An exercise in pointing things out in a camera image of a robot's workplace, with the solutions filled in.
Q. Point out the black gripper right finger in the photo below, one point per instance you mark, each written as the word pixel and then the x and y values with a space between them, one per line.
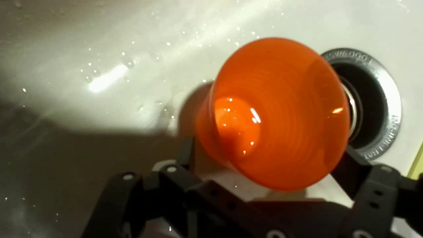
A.
pixel 379 195

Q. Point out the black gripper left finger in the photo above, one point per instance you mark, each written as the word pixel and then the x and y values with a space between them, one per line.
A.
pixel 128 202

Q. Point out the orange plastic cup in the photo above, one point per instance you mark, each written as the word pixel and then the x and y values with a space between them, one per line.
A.
pixel 277 114

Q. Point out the yellow plastic spoon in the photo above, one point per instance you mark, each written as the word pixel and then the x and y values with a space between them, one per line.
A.
pixel 416 167

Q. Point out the metal sink drain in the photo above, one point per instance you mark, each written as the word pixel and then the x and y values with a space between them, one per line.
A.
pixel 374 101

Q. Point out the white ceramic sink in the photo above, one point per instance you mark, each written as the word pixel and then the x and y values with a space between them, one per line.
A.
pixel 94 88

